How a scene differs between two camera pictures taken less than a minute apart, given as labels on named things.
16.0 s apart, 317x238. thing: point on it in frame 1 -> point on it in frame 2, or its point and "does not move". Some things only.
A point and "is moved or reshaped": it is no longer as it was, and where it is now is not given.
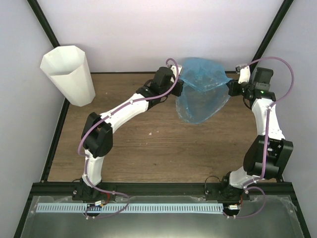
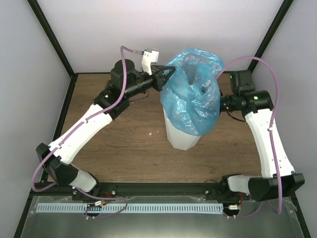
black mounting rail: x=169 y=190 does not move
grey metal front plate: x=259 y=216 does not move
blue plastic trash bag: x=203 y=90 is moved or reshaped
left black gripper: x=177 y=91 -> x=159 y=79
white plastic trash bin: x=66 y=65 -> x=179 y=139
